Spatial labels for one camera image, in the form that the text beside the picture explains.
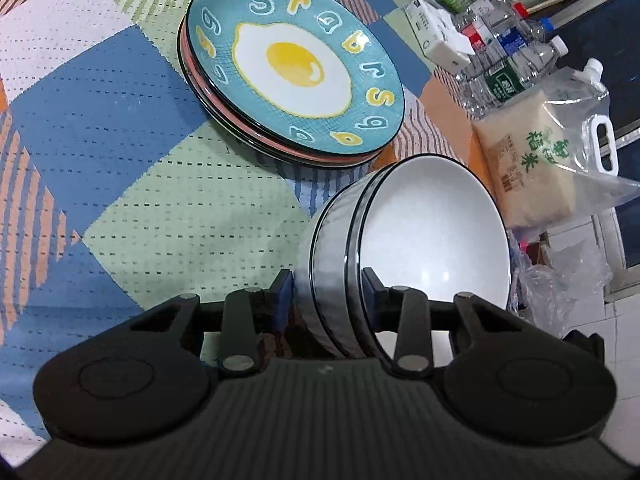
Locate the red cap water bottle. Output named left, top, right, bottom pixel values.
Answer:
left=465, top=0, right=530, bottom=53

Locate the clear plastic bag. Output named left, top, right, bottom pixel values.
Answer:
left=510, top=230, right=613, bottom=341

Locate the blue cap water bottle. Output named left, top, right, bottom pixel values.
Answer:
left=465, top=16, right=556, bottom=78

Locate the clear rice bag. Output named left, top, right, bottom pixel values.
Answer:
left=472, top=57, right=640, bottom=231

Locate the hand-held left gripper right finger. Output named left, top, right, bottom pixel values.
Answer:
left=361, top=267, right=521, bottom=376

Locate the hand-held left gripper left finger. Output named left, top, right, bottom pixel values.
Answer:
left=129, top=269, right=296, bottom=380

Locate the white tissue pack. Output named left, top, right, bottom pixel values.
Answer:
left=404, top=0, right=476, bottom=75

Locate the green label water bottle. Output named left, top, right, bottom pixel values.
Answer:
left=460, top=37, right=570, bottom=111

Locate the patchwork tablecloth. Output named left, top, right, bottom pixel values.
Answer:
left=0, top=0, right=501, bottom=461

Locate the white bunny carrot plate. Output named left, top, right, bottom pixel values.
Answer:
left=177, top=20, right=381, bottom=167

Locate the blue fried egg plate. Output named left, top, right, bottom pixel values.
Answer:
left=182, top=0, right=406, bottom=157

